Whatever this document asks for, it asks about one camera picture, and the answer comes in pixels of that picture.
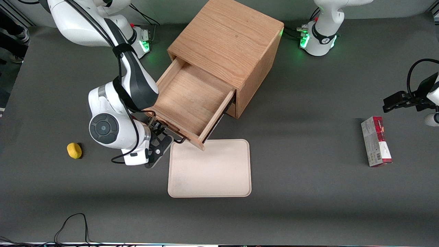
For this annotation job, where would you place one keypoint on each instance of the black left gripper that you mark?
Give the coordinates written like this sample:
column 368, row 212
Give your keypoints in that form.
column 422, row 93

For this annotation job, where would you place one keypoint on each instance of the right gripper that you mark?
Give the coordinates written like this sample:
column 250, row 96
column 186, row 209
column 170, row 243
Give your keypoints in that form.
column 158, row 130

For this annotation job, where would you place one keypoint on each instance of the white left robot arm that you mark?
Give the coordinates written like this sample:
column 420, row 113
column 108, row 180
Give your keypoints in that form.
column 322, row 20

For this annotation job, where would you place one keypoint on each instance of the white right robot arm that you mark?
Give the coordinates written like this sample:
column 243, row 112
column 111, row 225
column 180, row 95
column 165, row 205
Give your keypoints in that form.
column 79, row 20

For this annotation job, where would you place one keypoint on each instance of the wooden drawer cabinet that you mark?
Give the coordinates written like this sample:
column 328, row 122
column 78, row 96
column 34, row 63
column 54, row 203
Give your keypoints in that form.
column 226, row 37

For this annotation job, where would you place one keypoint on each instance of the red white carton box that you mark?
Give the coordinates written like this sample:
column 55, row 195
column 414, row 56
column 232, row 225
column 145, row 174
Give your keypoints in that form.
column 375, row 140

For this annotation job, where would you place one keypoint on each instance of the cream plastic tray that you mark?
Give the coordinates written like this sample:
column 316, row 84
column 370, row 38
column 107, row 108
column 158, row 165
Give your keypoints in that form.
column 209, row 168

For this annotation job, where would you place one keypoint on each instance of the yellow lemon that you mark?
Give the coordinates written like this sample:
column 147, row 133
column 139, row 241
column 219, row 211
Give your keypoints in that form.
column 74, row 150

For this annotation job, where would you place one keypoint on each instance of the white black sneaker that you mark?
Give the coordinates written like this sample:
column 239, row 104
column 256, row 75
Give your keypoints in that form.
column 22, row 35
column 16, row 58

